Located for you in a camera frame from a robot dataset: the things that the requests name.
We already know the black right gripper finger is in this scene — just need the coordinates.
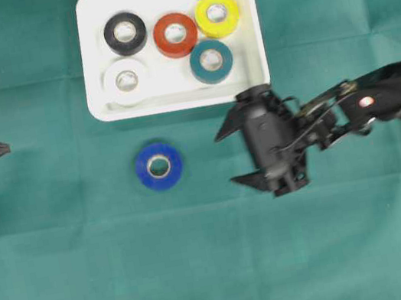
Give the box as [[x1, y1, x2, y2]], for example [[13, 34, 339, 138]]
[[214, 103, 245, 142], [230, 171, 270, 192]]

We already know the black tape roll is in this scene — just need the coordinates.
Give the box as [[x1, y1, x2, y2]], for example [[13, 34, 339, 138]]
[[103, 11, 147, 56]]

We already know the white tape roll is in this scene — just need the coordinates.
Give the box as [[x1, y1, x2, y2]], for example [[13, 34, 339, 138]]
[[103, 58, 151, 107]]

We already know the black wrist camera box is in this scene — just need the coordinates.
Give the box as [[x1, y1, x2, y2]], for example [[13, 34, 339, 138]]
[[237, 84, 305, 196]]

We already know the blue tape roll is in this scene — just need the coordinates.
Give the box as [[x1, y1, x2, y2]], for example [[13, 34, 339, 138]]
[[135, 142, 184, 191]]

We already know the white rectangular plastic tray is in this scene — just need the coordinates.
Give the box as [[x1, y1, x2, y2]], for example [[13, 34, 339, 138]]
[[76, 0, 271, 122]]

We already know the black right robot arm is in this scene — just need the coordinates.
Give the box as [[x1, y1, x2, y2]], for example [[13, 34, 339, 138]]
[[215, 62, 401, 197]]

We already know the teal green tape roll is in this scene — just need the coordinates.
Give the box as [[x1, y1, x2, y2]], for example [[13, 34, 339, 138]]
[[189, 40, 233, 84]]

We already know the red tape roll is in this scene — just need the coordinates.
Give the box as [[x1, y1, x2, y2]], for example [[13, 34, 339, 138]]
[[153, 12, 198, 58]]

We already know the yellow tape roll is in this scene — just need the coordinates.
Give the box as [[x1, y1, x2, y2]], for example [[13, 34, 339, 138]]
[[194, 0, 240, 38]]

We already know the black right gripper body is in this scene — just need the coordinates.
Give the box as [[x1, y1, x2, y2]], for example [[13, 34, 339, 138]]
[[262, 88, 341, 192]]

